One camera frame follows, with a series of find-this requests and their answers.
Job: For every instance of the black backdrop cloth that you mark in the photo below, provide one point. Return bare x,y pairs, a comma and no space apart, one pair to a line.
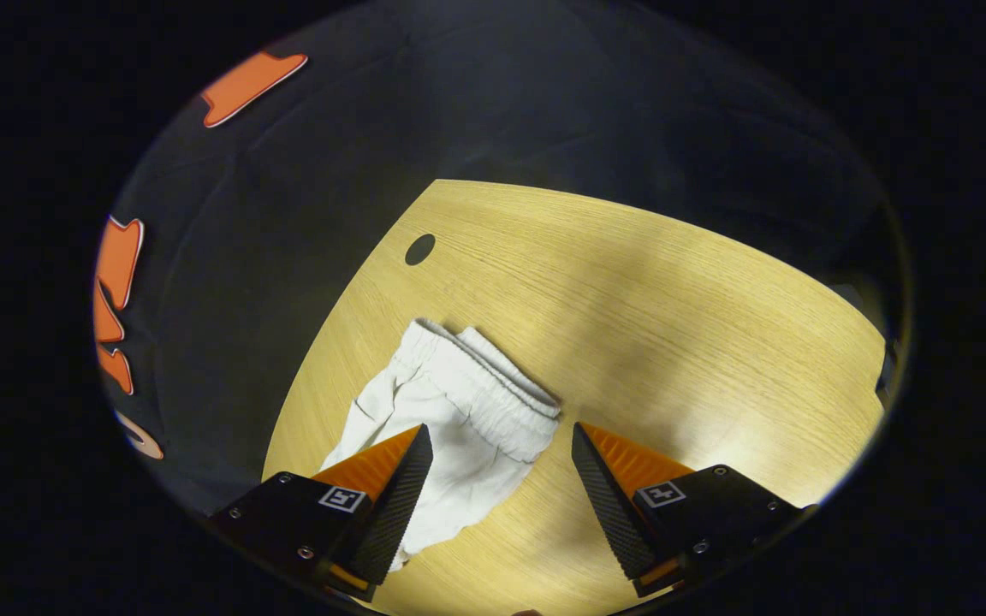
330,171

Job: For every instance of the white jeans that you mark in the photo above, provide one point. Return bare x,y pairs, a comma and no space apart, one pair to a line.
459,402

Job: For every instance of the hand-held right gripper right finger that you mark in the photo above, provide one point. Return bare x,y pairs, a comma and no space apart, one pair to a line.
613,513

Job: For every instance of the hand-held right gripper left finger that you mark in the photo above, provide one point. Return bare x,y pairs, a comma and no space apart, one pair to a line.
394,505

